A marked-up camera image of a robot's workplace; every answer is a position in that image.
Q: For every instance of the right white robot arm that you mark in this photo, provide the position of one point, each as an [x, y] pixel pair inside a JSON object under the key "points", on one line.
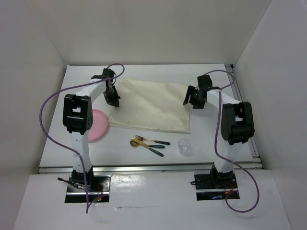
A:
{"points": [[235, 124]]}

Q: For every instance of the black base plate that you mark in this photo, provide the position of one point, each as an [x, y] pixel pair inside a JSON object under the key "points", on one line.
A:
{"points": [[97, 193], [204, 185]]}

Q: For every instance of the clear drinking glass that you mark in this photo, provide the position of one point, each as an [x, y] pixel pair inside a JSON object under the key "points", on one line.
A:
{"points": [[184, 147]]}

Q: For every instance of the pink plate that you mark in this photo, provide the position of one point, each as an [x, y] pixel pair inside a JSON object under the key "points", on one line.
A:
{"points": [[100, 125]]}

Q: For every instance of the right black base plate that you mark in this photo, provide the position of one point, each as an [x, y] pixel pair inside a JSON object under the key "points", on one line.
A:
{"points": [[204, 185]]}

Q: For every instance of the cream cloth placemat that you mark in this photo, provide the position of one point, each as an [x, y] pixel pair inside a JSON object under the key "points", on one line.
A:
{"points": [[152, 106]]}

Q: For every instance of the front aluminium rail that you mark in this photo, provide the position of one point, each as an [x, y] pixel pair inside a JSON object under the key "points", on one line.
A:
{"points": [[134, 169]]}

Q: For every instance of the gold spoon green handle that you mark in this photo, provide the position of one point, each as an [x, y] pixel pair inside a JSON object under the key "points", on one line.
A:
{"points": [[135, 144]]}

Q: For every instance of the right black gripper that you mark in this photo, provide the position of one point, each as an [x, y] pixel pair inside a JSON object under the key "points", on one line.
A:
{"points": [[191, 90]]}

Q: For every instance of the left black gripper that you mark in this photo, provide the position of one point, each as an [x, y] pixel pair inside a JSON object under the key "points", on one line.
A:
{"points": [[113, 100]]}

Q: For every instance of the gold fork green handle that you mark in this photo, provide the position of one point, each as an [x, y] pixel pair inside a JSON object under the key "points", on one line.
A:
{"points": [[151, 140]]}

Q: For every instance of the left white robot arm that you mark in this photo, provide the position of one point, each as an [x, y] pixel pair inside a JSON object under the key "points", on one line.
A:
{"points": [[78, 120]]}

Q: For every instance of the gold knife green handle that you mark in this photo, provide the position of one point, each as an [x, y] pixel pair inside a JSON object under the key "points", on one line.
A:
{"points": [[151, 149]]}

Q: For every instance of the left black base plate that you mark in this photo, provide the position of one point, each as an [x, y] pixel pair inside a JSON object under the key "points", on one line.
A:
{"points": [[97, 193]]}

